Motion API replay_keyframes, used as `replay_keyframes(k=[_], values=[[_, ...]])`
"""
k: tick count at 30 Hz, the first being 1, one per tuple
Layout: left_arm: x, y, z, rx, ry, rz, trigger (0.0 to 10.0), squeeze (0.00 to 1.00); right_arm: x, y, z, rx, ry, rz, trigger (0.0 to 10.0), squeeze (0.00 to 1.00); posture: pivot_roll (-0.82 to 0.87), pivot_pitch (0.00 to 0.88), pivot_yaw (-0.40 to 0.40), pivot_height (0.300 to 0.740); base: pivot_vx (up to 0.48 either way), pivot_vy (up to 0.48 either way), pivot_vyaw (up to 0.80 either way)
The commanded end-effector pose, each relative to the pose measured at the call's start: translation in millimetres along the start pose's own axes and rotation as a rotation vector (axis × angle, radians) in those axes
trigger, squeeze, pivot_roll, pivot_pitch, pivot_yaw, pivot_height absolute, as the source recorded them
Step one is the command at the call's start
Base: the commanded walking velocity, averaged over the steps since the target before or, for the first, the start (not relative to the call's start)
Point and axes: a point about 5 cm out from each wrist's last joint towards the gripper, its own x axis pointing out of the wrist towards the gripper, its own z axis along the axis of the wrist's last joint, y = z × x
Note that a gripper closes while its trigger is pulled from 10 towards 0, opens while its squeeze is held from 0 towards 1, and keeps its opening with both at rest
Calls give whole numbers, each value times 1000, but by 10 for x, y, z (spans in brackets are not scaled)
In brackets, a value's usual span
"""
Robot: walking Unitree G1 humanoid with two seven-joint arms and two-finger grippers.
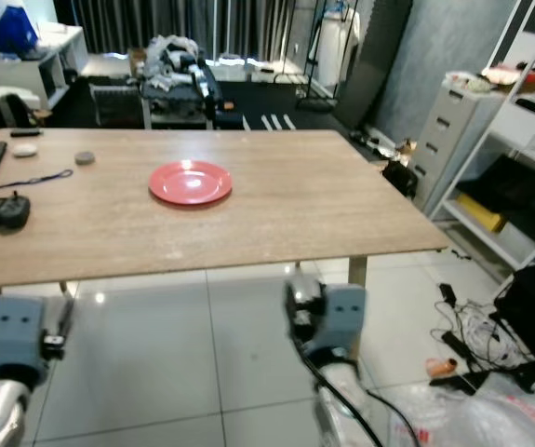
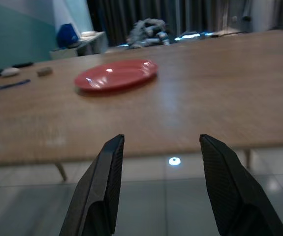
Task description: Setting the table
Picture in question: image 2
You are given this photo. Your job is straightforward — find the white shelf unit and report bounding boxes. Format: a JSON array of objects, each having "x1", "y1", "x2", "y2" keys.
[{"x1": 49, "y1": 31, "x2": 108, "y2": 60}]

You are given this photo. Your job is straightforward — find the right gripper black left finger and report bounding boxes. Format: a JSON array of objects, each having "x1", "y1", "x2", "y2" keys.
[{"x1": 59, "y1": 133, "x2": 126, "y2": 236}]

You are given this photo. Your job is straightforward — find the small grey round object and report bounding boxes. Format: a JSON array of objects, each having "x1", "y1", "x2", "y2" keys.
[{"x1": 36, "y1": 66, "x2": 53, "y2": 77}]

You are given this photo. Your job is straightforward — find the blue bag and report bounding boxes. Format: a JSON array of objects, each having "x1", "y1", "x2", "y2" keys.
[{"x1": 56, "y1": 23, "x2": 79, "y2": 49}]

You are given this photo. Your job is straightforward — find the blue lanyard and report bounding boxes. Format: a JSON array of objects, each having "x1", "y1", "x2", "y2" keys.
[{"x1": 0, "y1": 79, "x2": 31, "y2": 94}]

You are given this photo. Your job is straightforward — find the black slim remote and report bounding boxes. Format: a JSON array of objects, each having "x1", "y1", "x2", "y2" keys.
[{"x1": 11, "y1": 61, "x2": 34, "y2": 69}]

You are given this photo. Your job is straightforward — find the dark grey curtains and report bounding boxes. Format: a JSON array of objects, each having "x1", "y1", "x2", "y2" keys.
[{"x1": 86, "y1": 0, "x2": 253, "y2": 47}]

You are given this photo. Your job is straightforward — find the white cluttered work table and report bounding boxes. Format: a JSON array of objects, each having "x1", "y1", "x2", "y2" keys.
[{"x1": 126, "y1": 18, "x2": 172, "y2": 49}]

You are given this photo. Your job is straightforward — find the red round plate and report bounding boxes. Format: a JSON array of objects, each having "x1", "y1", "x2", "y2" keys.
[{"x1": 74, "y1": 59, "x2": 159, "y2": 94}]

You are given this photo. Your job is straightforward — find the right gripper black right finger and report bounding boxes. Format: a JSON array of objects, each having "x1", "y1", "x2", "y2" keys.
[{"x1": 199, "y1": 133, "x2": 283, "y2": 236}]

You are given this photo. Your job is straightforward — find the white oval case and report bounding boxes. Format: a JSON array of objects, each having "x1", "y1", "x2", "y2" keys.
[{"x1": 0, "y1": 67, "x2": 21, "y2": 78}]

